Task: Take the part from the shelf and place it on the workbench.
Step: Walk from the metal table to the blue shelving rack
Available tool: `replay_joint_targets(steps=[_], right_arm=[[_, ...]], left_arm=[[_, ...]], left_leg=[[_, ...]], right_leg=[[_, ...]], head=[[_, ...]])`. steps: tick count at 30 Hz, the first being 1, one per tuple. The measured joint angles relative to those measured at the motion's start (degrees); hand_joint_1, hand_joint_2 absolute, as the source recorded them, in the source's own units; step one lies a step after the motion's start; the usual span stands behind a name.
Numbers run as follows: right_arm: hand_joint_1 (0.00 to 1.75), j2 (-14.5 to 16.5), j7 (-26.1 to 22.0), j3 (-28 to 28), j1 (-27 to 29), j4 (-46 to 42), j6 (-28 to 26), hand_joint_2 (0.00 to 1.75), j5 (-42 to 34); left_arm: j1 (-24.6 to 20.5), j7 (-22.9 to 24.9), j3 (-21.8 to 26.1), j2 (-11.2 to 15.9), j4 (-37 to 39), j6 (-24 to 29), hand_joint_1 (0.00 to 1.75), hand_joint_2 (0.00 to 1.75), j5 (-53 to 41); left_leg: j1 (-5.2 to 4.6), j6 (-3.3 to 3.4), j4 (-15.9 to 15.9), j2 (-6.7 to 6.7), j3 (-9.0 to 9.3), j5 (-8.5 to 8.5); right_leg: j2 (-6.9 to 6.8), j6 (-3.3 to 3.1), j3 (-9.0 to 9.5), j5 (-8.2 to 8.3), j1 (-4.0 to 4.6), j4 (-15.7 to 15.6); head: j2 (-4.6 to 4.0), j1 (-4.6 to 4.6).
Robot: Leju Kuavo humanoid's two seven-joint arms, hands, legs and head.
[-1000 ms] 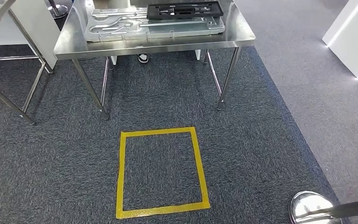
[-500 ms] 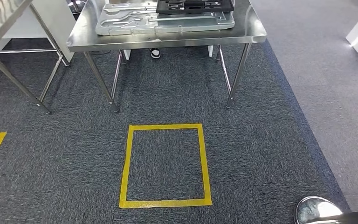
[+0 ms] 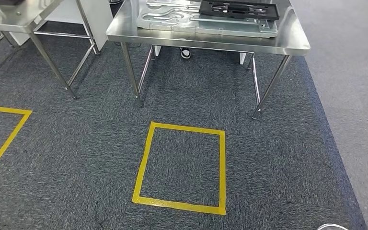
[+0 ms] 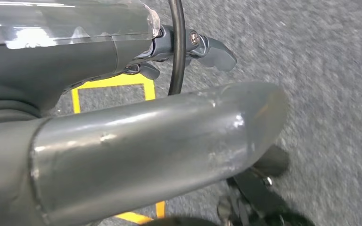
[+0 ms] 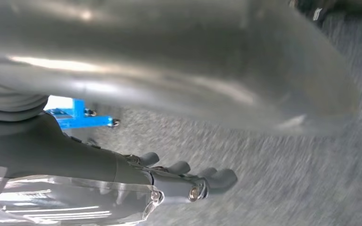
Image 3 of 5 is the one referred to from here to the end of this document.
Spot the stainless steel workbench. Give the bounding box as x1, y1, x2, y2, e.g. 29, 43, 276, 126
105, 0, 311, 121

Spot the black plastic panel part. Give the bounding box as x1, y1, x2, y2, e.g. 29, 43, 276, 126
198, 0, 280, 22

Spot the grey metal fixture plate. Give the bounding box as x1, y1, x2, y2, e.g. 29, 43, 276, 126
136, 0, 279, 39

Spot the yellow floor tape square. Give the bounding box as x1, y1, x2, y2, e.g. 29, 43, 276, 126
0, 104, 33, 182
131, 121, 227, 216

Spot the steel frame table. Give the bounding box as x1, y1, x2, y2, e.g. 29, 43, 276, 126
0, 0, 101, 100

